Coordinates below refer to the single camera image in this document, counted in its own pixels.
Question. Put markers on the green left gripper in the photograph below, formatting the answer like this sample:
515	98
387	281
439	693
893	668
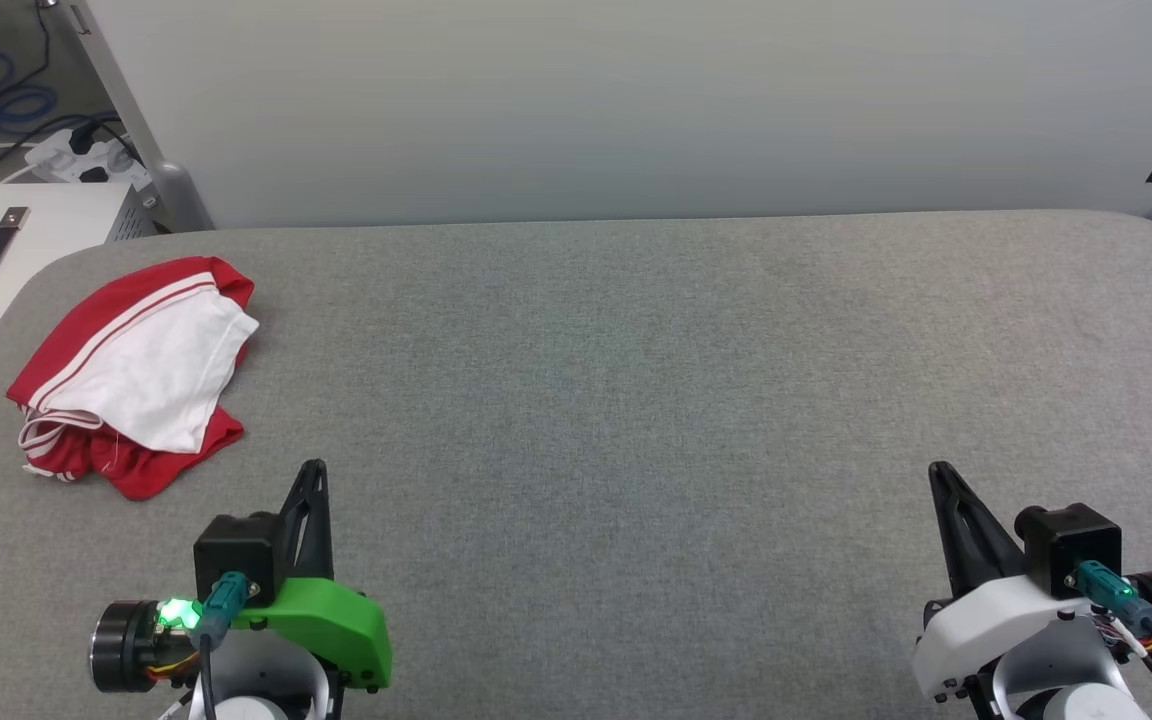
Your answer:
336	625

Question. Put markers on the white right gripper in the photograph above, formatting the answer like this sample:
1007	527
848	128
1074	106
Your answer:
986	630

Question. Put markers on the red and white jersey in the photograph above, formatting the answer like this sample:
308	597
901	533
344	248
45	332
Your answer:
166	370

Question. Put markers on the white metal equipment box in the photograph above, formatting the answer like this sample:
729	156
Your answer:
46	230

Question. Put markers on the white power strip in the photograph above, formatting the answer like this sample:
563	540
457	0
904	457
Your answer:
86	158

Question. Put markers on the white partition panel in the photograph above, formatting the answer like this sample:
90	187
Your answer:
636	110

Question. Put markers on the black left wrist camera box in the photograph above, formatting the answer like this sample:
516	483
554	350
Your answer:
236	555

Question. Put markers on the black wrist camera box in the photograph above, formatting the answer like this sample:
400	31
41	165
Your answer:
1071	545
236	555

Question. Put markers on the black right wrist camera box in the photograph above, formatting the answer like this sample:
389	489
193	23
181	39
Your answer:
1071	545

